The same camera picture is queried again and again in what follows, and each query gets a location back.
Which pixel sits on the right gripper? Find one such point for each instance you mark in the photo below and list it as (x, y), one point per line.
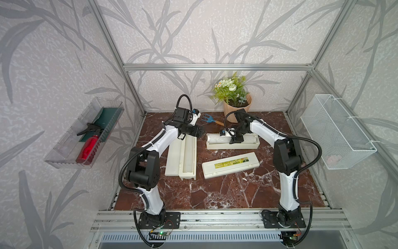
(236, 139)

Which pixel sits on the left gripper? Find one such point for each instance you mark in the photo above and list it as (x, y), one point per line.
(199, 134)

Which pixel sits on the plastic wrap roll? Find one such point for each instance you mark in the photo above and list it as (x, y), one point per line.
(215, 138)

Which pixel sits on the cream dispenser lid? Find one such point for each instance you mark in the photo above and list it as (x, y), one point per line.
(230, 165)

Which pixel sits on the cream dispenser base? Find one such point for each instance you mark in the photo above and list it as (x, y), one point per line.
(182, 158)

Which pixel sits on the cream wrap dispenser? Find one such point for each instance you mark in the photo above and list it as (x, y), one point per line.
(232, 146)

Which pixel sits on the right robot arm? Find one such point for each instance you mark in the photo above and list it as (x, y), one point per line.
(286, 158)

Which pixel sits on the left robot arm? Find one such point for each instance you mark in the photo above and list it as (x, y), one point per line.
(141, 171)

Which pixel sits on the blue hand rake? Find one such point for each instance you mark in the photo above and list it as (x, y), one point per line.
(209, 119)

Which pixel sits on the pink flower pot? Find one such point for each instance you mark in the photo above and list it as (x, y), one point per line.
(228, 108)

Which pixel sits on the green artificial plant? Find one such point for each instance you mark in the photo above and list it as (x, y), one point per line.
(231, 90)

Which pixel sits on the green folded cloth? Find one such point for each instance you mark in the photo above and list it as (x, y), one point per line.
(106, 118)

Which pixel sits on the red spray bottle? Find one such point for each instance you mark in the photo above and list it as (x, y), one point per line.
(89, 149)

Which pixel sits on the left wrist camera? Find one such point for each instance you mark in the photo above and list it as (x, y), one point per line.
(195, 116)

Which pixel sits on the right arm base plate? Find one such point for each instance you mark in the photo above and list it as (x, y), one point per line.
(279, 220)

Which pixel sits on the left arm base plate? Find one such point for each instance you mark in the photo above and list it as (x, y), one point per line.
(168, 220)

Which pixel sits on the white wire basket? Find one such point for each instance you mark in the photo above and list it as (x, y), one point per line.
(344, 144)

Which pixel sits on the clear plastic wall tray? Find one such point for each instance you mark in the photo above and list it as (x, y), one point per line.
(80, 146)

